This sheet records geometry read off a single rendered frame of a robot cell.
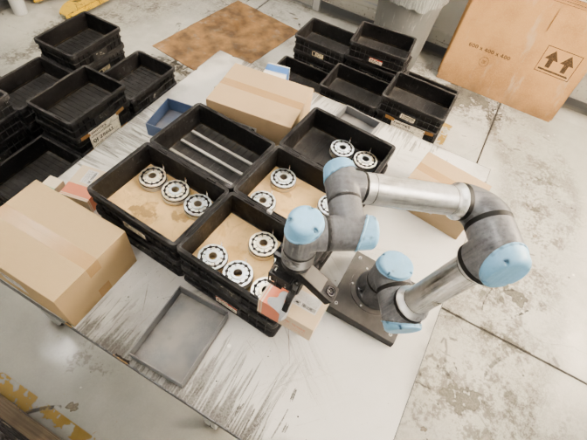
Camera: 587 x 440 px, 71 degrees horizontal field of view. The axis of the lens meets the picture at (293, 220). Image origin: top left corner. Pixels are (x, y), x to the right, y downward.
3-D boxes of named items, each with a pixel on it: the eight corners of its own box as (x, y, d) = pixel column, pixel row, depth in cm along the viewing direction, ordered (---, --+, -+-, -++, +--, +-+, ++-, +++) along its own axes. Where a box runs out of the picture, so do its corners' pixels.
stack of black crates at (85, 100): (105, 125, 268) (84, 64, 232) (141, 144, 262) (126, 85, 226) (55, 161, 246) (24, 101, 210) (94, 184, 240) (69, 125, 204)
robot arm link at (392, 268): (397, 264, 148) (410, 245, 137) (404, 299, 141) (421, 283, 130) (364, 264, 146) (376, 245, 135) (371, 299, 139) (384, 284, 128)
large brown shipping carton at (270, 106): (208, 133, 197) (205, 99, 180) (235, 97, 214) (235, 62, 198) (286, 161, 192) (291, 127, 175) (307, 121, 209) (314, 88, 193)
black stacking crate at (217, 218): (320, 264, 149) (325, 247, 140) (274, 328, 133) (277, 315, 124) (231, 210, 158) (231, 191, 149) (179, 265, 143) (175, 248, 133)
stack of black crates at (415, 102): (431, 147, 290) (459, 94, 254) (417, 174, 274) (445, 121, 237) (379, 124, 298) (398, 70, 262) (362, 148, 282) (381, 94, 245)
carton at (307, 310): (328, 305, 115) (334, 292, 109) (308, 340, 108) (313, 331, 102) (279, 277, 118) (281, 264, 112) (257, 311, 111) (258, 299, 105)
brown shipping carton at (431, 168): (394, 202, 184) (406, 179, 171) (416, 175, 195) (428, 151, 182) (455, 240, 176) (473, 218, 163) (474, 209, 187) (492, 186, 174)
